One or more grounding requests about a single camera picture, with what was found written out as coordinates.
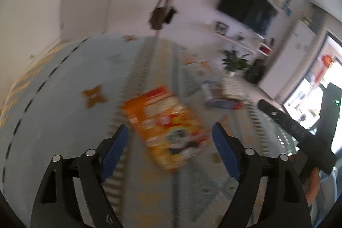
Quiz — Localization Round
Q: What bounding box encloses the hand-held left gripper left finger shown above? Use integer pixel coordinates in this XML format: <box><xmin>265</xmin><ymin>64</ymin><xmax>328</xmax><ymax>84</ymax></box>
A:
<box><xmin>30</xmin><ymin>124</ymin><xmax>130</xmax><ymax>228</ymax></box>

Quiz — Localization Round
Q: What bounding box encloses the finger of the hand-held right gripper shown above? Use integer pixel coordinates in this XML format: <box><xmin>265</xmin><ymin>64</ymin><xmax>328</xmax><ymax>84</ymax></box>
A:
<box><xmin>295</xmin><ymin>149</ymin><xmax>318</xmax><ymax>184</ymax></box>
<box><xmin>258</xmin><ymin>98</ymin><xmax>337</xmax><ymax>175</ymax></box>

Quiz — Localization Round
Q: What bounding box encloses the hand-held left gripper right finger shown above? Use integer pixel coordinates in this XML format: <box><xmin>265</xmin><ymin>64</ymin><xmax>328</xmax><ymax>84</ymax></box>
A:
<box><xmin>212</xmin><ymin>122</ymin><xmax>312</xmax><ymax>228</ymax></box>

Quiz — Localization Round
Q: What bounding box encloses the orange panda snack box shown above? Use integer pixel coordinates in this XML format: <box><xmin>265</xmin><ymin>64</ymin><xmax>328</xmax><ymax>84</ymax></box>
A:
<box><xmin>121</xmin><ymin>86</ymin><xmax>210</xmax><ymax>174</ymax></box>

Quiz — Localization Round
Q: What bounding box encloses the black shoulder bag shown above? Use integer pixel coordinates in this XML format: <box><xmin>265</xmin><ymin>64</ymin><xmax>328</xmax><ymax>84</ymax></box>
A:
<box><xmin>163</xmin><ymin>0</ymin><xmax>177</xmax><ymax>24</ymax></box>

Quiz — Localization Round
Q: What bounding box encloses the sliding glass door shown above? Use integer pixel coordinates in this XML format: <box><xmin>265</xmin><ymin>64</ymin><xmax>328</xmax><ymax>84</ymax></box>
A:
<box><xmin>283</xmin><ymin>29</ymin><xmax>342</xmax><ymax>129</ymax></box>

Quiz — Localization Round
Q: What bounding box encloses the blue printed packet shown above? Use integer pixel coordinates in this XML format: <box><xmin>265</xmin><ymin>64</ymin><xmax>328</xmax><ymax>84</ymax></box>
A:
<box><xmin>202</xmin><ymin>81</ymin><xmax>245</xmax><ymax>110</ymax></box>

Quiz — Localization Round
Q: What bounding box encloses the red white cube shelf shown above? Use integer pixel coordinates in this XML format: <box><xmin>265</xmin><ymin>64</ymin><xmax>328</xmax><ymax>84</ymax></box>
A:
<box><xmin>257</xmin><ymin>44</ymin><xmax>273</xmax><ymax>57</ymax></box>

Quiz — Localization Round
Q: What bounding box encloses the green potted plant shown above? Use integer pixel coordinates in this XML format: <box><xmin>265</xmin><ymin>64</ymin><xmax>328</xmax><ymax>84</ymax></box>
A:
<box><xmin>222</xmin><ymin>50</ymin><xmax>253</xmax><ymax>76</ymax></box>

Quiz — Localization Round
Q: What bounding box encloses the brown tote bag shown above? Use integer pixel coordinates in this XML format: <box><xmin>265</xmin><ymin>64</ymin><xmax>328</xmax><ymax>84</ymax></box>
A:
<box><xmin>149</xmin><ymin>0</ymin><xmax>167</xmax><ymax>31</ymax></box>

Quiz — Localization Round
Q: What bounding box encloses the red knot wall hanging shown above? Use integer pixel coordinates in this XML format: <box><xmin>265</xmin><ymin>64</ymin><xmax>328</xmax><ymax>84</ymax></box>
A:
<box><xmin>314</xmin><ymin>54</ymin><xmax>334</xmax><ymax>81</ymax></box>

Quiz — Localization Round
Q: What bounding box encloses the white lower wall shelf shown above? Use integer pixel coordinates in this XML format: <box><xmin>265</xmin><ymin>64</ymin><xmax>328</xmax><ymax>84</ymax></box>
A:
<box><xmin>211</xmin><ymin>28</ymin><xmax>266</xmax><ymax>54</ymax></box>

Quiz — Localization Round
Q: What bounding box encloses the black butterfly picture frame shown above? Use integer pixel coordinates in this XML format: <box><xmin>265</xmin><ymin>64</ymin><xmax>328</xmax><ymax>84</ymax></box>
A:
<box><xmin>215</xmin><ymin>22</ymin><xmax>230</xmax><ymax>33</ymax></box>

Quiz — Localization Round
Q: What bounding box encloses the wall-mounted black television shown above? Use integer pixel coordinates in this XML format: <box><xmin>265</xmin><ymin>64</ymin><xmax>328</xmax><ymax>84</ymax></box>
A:
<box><xmin>217</xmin><ymin>0</ymin><xmax>278</xmax><ymax>35</ymax></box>

